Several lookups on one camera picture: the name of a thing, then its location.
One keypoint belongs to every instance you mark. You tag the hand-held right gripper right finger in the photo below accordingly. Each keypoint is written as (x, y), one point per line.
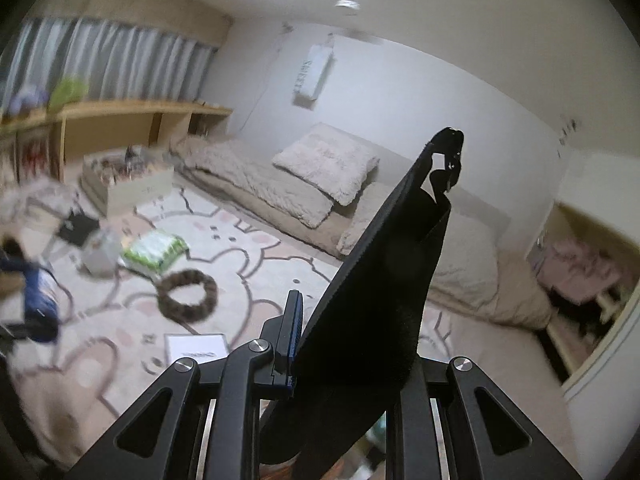
(415, 410)

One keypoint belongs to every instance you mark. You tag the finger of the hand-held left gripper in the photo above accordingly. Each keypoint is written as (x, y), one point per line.
(41, 305)

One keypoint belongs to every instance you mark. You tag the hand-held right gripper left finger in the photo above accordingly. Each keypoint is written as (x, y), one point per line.
(295, 330)

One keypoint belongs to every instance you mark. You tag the black felt pouch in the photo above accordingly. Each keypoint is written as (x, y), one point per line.
(370, 285)

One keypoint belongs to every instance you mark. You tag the black box with white top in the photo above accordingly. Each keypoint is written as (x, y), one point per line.
(197, 347)

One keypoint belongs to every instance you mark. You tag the brown furry headband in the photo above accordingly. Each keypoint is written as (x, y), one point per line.
(172, 305)

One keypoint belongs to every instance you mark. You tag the translucent plastic jar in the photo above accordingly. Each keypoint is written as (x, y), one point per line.
(100, 255)

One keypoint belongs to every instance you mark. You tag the printed rug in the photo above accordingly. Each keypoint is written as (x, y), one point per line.
(240, 270)

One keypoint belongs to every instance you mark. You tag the green wipes pack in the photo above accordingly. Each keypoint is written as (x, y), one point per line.
(152, 252)

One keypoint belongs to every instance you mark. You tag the beige futon mattress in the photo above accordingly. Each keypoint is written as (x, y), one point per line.
(505, 295)

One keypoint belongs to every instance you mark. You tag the beige storage box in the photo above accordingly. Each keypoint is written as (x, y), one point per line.
(135, 190)

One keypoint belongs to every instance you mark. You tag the boxed doll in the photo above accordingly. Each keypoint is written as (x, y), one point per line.
(32, 155)

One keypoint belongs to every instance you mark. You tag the folded beige blanket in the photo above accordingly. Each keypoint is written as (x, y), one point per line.
(250, 180)

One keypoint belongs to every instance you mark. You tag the beige pillow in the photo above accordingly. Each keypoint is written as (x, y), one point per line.
(470, 255)

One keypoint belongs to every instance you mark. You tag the fluffy white pillow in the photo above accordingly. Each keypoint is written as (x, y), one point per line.
(325, 160)

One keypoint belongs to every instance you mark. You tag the wooden shelf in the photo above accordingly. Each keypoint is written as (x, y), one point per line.
(115, 125)

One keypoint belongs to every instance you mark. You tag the purple plush toy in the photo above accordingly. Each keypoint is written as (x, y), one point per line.
(25, 100)

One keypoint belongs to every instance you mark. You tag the green plush toy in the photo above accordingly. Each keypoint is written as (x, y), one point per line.
(70, 92)

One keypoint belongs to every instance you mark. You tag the pink clothes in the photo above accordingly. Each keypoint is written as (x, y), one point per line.
(585, 270)

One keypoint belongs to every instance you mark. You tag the wooden rack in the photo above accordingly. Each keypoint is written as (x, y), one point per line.
(610, 305)

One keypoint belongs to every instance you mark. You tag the closet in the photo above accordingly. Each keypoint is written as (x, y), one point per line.
(575, 230)

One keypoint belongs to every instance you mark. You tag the grey curtains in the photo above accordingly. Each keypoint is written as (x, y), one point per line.
(125, 60)

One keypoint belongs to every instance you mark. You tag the beige curtain valance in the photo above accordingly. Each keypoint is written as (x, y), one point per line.
(150, 5)

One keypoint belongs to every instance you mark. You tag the white ceiling light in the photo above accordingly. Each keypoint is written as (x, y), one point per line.
(347, 5)

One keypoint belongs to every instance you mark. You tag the wall hooks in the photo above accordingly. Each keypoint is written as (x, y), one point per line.
(568, 130)

